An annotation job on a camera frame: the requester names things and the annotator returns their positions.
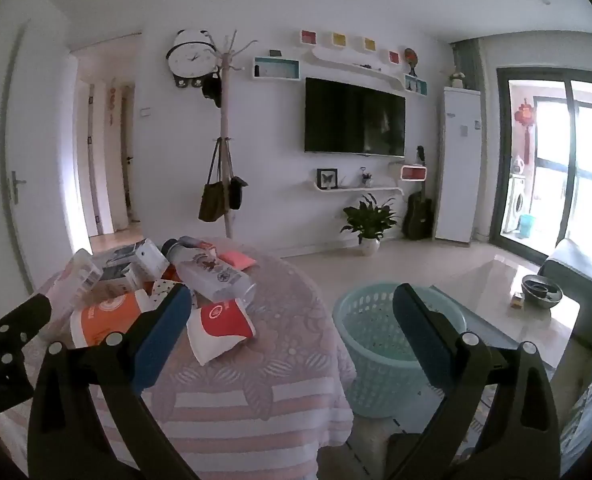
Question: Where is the white box with dark picture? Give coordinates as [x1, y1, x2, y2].
[104, 238, 171, 281]

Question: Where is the panda wall clock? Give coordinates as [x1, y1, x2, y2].
[167, 28, 217, 90]

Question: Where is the white polka dot packet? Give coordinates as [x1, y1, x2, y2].
[151, 278, 197, 311]

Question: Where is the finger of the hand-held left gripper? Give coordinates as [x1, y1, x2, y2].
[0, 294, 52, 418]

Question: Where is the dark guitar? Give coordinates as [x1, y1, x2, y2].
[403, 146, 434, 241]

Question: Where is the black cap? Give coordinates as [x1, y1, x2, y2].
[202, 72, 223, 108]

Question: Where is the black hanging bag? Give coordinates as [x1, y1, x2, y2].
[228, 176, 249, 211]

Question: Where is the clear plastic container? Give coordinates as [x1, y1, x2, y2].
[36, 248, 104, 321]

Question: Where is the tall white cabinet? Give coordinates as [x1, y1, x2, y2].
[435, 86, 482, 243]

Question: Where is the dark bowl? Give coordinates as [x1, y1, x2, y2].
[521, 274, 563, 308]

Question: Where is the pink packet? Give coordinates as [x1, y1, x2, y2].
[218, 251, 257, 272]

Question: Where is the dark framed glass door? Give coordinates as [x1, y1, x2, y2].
[491, 66, 592, 261]

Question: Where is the orange and white packet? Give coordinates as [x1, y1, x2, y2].
[70, 291, 151, 348]

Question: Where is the red knot ornament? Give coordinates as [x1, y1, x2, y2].
[515, 99, 534, 158]

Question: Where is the brown tote bag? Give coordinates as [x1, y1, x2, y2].
[198, 137, 229, 223]

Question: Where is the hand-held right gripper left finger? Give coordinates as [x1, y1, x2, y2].
[28, 282, 201, 480]

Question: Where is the blue lined box shelf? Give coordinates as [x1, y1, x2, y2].
[252, 56, 301, 82]

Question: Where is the clear printed plastic bottle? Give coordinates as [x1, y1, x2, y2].
[162, 236, 257, 306]

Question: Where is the red and white packet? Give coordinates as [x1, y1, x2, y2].
[186, 298, 257, 367]

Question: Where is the grey and white carton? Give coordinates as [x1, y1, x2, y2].
[93, 264, 151, 296]

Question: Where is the pink coat rack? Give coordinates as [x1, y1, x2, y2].
[211, 30, 251, 241]

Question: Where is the glass coffee table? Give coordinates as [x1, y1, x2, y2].
[428, 252, 582, 376]

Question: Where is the black wall television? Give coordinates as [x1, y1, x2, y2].
[304, 77, 407, 158]

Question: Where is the curved white wall shelf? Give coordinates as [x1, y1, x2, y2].
[312, 46, 407, 92]

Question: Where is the white washing machine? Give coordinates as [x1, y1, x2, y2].
[504, 174, 529, 233]

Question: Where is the potted green plant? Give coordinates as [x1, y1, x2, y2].
[341, 192, 397, 257]

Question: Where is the white door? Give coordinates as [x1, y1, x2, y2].
[6, 20, 84, 281]

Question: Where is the low curved white shelf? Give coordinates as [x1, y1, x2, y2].
[312, 180, 405, 197]

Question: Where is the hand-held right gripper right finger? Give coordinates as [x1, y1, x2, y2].
[386, 282, 562, 480]

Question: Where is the grey sofa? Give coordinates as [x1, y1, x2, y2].
[538, 237, 592, 356]

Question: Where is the pink striped tablecloth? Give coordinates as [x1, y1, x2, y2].
[0, 237, 357, 480]

